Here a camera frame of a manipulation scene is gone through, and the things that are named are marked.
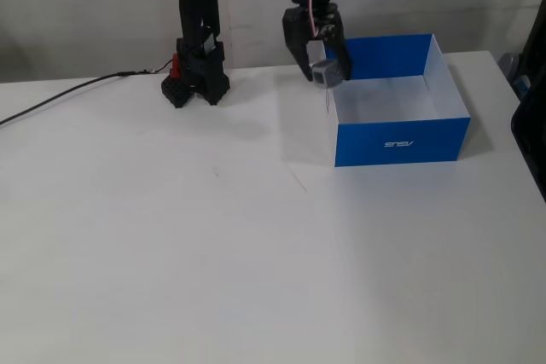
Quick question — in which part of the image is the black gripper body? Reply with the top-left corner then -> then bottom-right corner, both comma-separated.
281,3 -> 345,44

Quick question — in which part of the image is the gray block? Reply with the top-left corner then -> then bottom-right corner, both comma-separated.
311,60 -> 343,90

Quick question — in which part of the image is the pink white servo wire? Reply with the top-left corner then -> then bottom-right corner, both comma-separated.
308,0 -> 326,39

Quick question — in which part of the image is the black power cable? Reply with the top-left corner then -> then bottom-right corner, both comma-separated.
0,63 -> 174,127

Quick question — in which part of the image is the blue and white cardboard box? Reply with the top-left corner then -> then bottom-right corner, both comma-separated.
322,33 -> 473,168

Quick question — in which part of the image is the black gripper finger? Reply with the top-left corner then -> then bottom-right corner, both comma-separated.
323,37 -> 353,82
283,41 -> 317,83

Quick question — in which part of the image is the gray plastic object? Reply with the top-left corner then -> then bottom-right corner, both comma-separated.
497,52 -> 532,101

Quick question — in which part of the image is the red and black table clamp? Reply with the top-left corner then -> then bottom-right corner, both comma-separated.
160,53 -> 194,110

